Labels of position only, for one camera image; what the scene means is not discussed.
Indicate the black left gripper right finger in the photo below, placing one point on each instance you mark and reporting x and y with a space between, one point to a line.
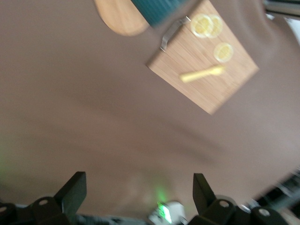
204 197

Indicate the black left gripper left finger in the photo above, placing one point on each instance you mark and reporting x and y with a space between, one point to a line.
70 194

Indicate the dark green ribbed mug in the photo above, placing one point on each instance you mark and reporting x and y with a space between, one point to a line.
159 11

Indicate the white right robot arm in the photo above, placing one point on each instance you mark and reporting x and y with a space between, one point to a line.
173 208

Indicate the wooden mug tree rack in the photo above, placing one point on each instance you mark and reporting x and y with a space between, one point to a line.
122 18

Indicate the brown table mat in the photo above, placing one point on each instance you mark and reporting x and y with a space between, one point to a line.
93 117

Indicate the bamboo cutting board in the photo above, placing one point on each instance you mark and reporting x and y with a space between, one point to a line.
211 89

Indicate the yellow plastic fork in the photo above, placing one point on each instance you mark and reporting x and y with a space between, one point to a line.
199 74

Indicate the lemon slice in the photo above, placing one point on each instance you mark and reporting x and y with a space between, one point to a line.
223 52
201 25
218 25

